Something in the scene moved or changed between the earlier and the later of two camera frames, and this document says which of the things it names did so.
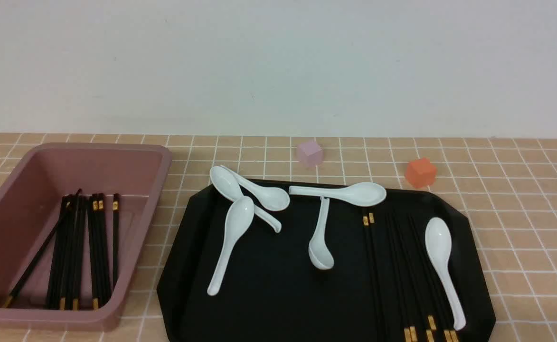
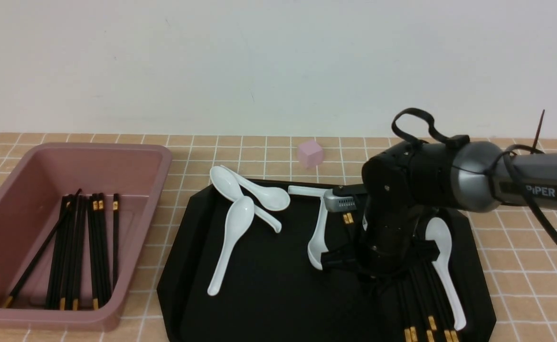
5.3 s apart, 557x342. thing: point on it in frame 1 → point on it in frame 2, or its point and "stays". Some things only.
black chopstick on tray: [399, 282] stays
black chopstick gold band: [382, 317] → [351, 223]
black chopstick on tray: [440, 327] stays
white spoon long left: [238, 219] stays
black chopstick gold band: [379, 323] → [346, 222]
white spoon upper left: [272, 199] stays
